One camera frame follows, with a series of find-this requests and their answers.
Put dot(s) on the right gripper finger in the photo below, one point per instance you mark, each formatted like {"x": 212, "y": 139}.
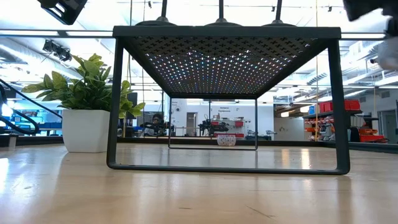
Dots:
{"x": 393, "y": 25}

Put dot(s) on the black candle stick holder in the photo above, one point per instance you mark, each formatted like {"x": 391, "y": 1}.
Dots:
{"x": 221, "y": 9}
{"x": 164, "y": 9}
{"x": 278, "y": 9}

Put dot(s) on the background black robot arm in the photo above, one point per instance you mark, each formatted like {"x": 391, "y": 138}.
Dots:
{"x": 214, "y": 127}

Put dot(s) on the black ceiling light fixture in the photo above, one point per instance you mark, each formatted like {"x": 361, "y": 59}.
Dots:
{"x": 57, "y": 51}

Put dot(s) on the shelving rack with red bins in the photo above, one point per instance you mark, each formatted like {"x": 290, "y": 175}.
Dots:
{"x": 351, "y": 104}

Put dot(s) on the artificial green plant white pot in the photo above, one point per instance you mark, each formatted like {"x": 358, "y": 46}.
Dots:
{"x": 85, "y": 130}

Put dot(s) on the person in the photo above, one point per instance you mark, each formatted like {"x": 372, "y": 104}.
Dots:
{"x": 157, "y": 119}

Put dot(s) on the black perforated metal shelf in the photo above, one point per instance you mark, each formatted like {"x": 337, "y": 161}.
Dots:
{"x": 217, "y": 32}

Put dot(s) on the white rack with red bins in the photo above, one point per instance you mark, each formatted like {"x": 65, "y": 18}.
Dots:
{"x": 238, "y": 124}

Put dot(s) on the black ceiling camera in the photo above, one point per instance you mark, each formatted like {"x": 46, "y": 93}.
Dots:
{"x": 373, "y": 60}

